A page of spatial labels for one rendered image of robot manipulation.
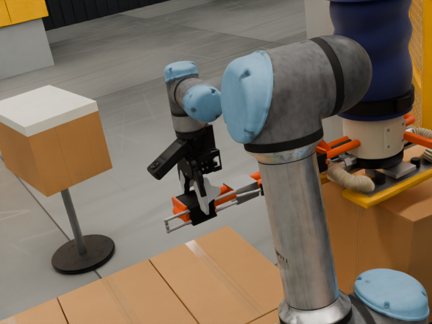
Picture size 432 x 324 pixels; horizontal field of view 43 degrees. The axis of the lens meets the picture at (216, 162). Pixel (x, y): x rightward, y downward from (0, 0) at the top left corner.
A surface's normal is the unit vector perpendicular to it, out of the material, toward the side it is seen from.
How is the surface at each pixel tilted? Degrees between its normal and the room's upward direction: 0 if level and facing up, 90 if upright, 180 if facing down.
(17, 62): 90
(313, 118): 81
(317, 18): 90
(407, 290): 7
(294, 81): 65
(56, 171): 90
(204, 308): 0
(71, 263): 0
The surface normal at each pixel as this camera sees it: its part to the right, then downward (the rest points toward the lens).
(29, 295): -0.15, -0.89
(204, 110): 0.37, 0.36
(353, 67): 0.51, -0.05
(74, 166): 0.64, 0.25
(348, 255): -0.87, 0.22
